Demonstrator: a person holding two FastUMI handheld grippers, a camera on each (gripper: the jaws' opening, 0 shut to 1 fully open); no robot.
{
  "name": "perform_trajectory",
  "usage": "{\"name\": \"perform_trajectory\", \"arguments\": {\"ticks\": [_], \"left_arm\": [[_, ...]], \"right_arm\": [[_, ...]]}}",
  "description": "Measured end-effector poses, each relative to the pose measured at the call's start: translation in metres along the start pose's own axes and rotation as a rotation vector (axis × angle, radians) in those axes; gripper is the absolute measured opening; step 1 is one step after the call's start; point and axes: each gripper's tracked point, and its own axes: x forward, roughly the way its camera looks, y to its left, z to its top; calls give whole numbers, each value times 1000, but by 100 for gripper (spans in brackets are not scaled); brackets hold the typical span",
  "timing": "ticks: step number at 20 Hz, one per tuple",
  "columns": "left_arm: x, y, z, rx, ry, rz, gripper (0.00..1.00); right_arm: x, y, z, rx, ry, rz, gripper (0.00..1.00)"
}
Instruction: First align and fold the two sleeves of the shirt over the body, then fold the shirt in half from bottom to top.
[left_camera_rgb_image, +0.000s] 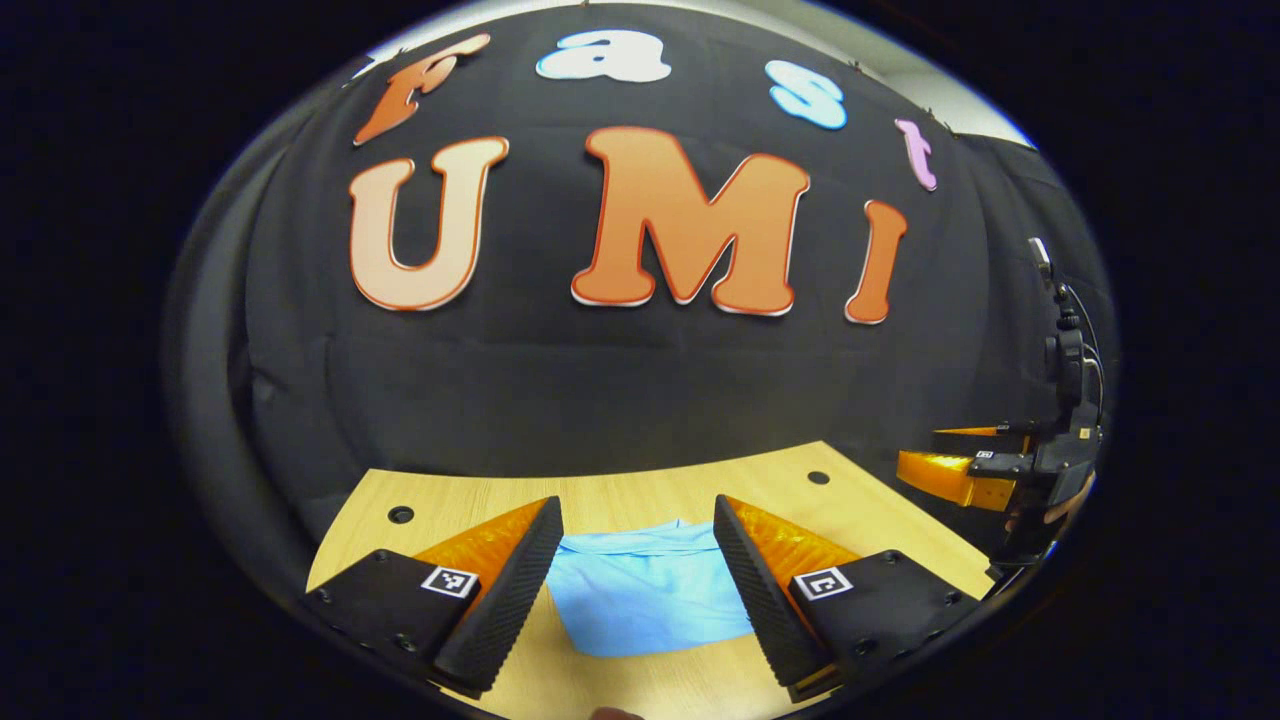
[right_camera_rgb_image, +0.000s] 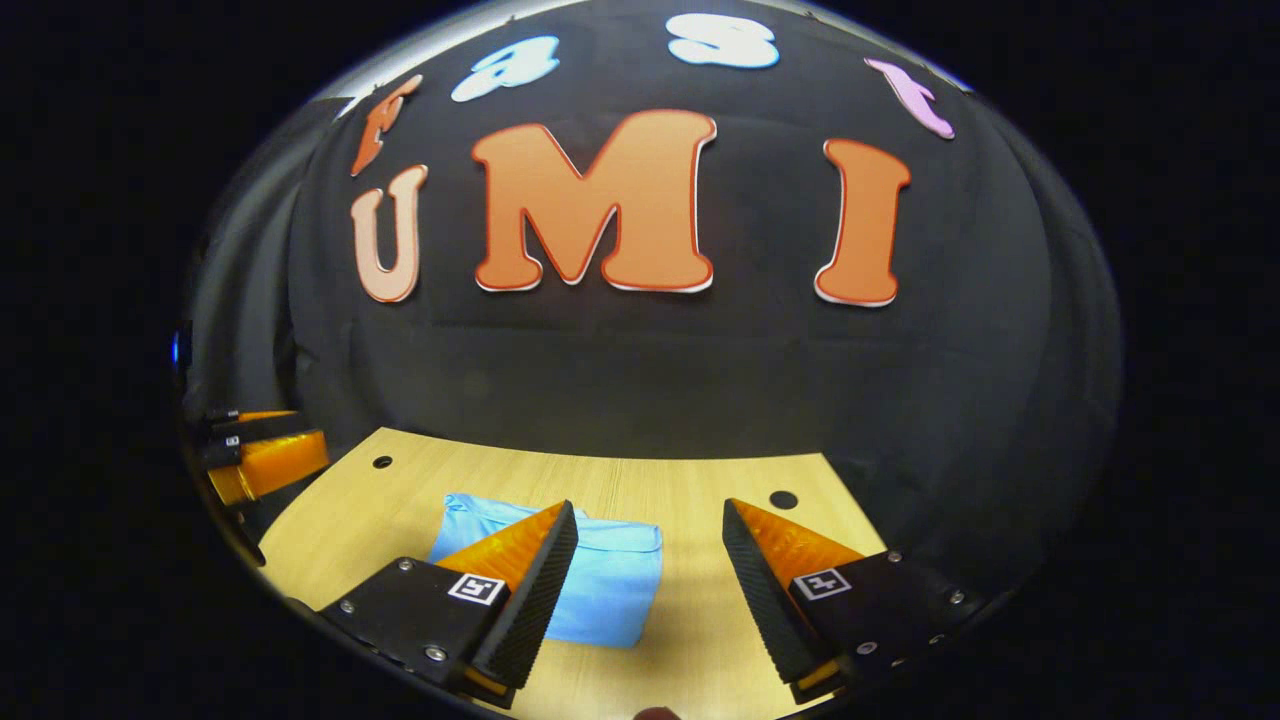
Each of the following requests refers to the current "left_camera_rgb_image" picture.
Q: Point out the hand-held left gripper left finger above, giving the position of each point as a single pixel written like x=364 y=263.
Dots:
x=515 y=590

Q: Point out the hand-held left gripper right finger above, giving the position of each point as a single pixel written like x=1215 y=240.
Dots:
x=755 y=600

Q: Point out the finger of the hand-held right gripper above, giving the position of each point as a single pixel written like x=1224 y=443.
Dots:
x=940 y=475
x=975 y=432

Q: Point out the light blue T-shirt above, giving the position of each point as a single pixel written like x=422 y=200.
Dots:
x=650 y=590

